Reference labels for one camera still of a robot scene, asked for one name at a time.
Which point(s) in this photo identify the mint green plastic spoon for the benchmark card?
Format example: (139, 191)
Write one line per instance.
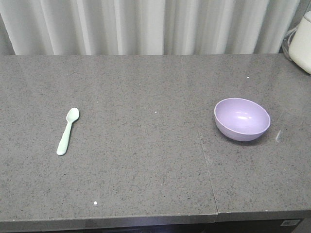
(71, 117)

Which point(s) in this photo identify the purple plastic bowl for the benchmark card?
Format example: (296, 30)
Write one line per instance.
(240, 119)

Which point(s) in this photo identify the white pleated curtain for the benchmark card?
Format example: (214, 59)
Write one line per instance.
(145, 27)

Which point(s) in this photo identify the black two-drawer sterilizer cabinet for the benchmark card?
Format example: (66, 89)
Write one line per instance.
(252, 226)

